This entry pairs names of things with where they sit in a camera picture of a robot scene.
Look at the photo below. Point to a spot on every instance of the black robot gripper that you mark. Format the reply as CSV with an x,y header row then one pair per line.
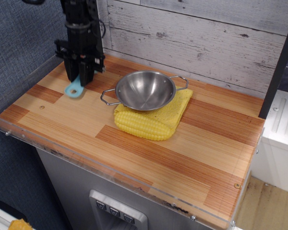
x,y
82,52

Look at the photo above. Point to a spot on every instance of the light blue dish brush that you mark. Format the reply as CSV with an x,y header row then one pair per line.
x,y
74,89

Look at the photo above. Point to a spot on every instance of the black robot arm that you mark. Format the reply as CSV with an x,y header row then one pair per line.
x,y
82,11

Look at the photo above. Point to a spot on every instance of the yellow plastic corn cob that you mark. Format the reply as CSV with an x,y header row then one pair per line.
x,y
141,126

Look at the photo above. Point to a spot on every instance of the clear acrylic table guard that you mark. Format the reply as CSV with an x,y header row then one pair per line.
x,y
199,171

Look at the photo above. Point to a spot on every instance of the yellow folded cloth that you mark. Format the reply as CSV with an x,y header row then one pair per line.
x,y
168,115

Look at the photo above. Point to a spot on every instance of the grey toy fridge cabinet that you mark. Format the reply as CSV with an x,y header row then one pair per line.
x,y
73,183

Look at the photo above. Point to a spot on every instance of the silver dispenser button panel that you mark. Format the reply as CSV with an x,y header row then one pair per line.
x,y
111,214

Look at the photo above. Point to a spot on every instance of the white toy sink unit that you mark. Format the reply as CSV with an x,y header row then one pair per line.
x,y
270,161

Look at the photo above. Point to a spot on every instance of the stainless steel two-handled bowl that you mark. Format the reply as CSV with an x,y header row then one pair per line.
x,y
146,90

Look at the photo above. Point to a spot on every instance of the black vertical post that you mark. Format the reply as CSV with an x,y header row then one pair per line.
x,y
275,81

